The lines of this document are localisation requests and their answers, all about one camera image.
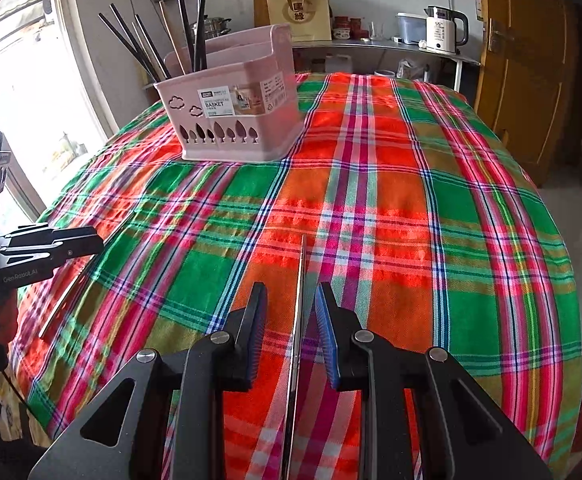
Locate pink plastic chopstick basket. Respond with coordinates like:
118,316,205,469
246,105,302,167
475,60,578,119
153,24,306,162

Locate door latch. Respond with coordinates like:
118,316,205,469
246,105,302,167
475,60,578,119
488,18,504,54

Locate window frame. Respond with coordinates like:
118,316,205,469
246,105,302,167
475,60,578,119
0,0,122,221

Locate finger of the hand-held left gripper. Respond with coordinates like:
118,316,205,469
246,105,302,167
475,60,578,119
0,241,105,266
0,225,104,252

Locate silver metal chopstick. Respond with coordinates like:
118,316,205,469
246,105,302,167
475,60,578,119
38,212,134,339
280,234,308,480
132,14,171,80

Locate translucent water container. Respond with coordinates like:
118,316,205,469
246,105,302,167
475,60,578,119
396,12,430,46

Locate steel pot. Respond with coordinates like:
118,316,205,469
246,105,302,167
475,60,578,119
190,15,233,42

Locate wooden door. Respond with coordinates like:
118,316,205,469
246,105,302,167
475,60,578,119
472,0,580,173

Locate clear plastic bag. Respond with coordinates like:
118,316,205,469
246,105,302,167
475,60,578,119
395,58,430,82

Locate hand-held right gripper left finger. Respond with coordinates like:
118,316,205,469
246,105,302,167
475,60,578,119
28,281,269,480

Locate white electric kettle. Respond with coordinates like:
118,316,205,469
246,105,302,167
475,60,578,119
423,4,470,56

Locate red jars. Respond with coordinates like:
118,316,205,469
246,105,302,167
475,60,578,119
331,15,370,42

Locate metal shelf table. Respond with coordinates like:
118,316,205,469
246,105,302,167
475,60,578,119
291,39,482,94

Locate small bottle on windowsill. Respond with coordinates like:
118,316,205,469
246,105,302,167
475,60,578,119
57,131,90,159

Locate light wooden chopstick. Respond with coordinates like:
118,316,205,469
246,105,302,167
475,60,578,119
159,0,186,75

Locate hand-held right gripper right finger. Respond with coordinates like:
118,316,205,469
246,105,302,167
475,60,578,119
313,281,554,480

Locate plaid cloth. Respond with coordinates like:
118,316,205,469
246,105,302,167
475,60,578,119
8,72,582,480

